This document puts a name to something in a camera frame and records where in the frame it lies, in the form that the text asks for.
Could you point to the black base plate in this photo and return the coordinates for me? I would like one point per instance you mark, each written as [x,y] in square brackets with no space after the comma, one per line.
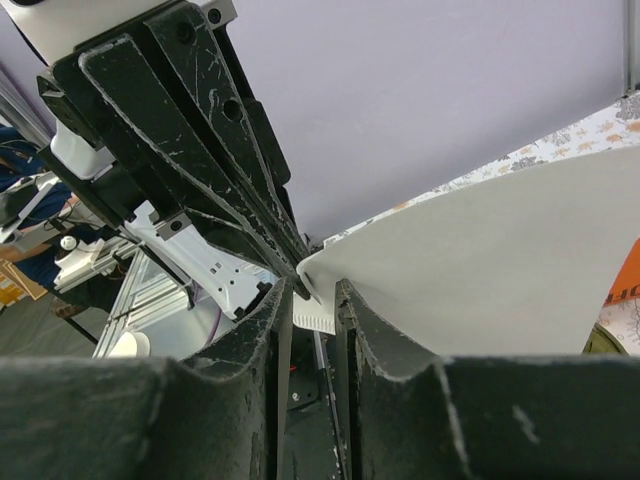
[312,442]

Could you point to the white plastic funnel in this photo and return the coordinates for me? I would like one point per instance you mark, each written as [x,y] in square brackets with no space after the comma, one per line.
[130,345]

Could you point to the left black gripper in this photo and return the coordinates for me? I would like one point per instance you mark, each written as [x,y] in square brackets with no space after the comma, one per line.
[205,146]

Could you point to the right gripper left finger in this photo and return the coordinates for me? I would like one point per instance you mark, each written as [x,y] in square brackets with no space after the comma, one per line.
[219,414]

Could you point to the green glass dripper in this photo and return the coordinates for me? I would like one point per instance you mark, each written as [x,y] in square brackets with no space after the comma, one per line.
[602,341]

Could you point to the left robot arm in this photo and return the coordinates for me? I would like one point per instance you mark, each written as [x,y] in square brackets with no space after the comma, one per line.
[82,167]

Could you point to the orange coffee filter pack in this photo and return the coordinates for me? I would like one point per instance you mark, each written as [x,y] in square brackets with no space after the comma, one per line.
[620,312]

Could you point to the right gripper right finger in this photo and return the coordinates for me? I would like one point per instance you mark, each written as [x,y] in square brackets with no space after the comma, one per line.
[407,413]

